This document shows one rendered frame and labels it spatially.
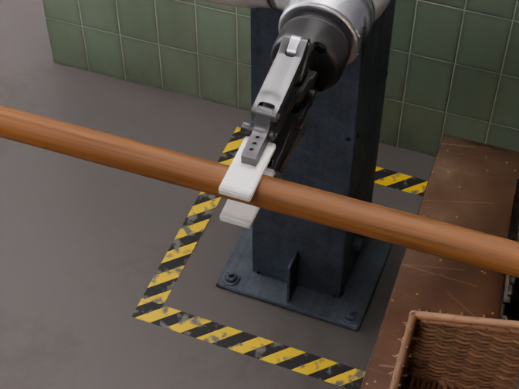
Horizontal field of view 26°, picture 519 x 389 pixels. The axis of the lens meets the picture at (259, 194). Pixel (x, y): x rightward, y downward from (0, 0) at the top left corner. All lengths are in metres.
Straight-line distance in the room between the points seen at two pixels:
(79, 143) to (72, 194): 1.55
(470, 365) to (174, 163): 0.67
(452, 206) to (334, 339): 0.61
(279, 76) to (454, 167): 0.87
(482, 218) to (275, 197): 0.85
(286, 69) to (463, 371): 0.67
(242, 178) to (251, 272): 1.43
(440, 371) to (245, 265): 0.92
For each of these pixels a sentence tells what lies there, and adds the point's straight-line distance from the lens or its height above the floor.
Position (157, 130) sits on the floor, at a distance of 2.72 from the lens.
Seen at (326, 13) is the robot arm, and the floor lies 1.23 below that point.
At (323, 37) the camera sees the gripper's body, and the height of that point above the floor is 1.22.
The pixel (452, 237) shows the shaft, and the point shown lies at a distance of 0.98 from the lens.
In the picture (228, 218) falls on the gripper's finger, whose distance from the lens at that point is 1.02.
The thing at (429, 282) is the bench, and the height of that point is 0.58.
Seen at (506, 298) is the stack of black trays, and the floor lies 0.70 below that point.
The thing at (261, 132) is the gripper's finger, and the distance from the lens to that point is 1.02.
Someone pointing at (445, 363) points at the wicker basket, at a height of 0.63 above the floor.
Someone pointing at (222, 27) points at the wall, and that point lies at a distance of 2.60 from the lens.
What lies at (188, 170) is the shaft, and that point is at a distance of 1.02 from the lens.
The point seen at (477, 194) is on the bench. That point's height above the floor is 0.58.
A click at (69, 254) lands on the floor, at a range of 2.50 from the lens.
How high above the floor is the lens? 1.97
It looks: 50 degrees down
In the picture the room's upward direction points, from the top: straight up
